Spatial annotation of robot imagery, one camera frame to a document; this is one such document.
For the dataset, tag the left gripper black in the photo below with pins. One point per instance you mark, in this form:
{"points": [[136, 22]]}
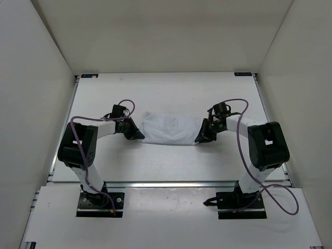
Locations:
{"points": [[135, 134]]}

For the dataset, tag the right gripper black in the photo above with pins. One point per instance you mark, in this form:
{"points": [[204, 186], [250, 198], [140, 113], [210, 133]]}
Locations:
{"points": [[204, 136]]}

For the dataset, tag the white skirt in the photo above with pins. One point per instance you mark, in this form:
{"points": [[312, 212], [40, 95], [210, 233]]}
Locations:
{"points": [[169, 129]]}

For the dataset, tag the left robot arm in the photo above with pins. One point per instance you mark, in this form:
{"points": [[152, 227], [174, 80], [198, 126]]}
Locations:
{"points": [[78, 145]]}

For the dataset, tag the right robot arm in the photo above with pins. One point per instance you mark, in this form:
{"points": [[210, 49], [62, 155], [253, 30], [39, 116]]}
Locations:
{"points": [[267, 146]]}

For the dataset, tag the right blue corner label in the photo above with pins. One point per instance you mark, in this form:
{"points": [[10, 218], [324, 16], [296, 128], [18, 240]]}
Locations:
{"points": [[242, 74]]}

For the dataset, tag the blue corner label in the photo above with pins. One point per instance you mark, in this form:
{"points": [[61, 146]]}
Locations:
{"points": [[89, 75], [242, 74]]}

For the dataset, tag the left blue corner label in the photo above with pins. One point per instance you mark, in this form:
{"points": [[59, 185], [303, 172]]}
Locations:
{"points": [[89, 75]]}

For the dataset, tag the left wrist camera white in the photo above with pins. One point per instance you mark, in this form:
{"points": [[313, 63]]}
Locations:
{"points": [[126, 112]]}

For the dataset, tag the aluminium front rail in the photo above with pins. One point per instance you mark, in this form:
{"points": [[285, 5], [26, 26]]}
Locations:
{"points": [[167, 184]]}

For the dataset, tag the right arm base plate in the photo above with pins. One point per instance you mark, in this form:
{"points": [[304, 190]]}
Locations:
{"points": [[238, 205]]}

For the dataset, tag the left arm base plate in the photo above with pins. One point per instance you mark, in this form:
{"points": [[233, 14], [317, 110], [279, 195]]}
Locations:
{"points": [[99, 206]]}

